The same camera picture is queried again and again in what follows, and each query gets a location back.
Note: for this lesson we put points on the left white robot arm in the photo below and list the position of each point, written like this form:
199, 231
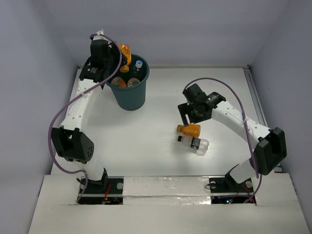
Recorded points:
69, 140

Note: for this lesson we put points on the small orange bottle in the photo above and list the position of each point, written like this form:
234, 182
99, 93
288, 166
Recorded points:
126, 57
190, 130

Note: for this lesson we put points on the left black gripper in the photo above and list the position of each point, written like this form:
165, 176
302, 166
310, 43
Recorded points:
117, 57

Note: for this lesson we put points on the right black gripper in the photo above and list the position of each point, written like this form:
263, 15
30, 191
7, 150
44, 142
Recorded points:
185, 108

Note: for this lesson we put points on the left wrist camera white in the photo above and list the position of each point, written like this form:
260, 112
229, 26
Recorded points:
98, 36

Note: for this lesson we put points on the aluminium rail right edge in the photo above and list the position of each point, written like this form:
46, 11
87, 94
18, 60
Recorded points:
256, 101

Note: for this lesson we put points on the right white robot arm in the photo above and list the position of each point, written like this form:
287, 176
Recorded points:
267, 146

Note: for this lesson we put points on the dark green plastic bin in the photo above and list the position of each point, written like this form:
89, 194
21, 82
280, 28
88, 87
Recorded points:
131, 98

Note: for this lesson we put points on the silver foil tape strip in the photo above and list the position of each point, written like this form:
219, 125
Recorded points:
166, 190

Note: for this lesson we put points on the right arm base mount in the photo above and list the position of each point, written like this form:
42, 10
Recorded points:
225, 190

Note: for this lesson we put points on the clear plastic water bottle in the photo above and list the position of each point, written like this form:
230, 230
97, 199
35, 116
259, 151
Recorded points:
136, 71

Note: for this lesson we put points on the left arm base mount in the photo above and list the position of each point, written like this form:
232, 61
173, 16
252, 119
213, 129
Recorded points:
112, 195

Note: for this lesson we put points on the clear bottle black label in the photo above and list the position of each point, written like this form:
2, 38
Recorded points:
197, 144

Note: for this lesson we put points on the tall orange label bottle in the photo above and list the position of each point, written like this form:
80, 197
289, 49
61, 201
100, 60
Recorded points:
118, 82

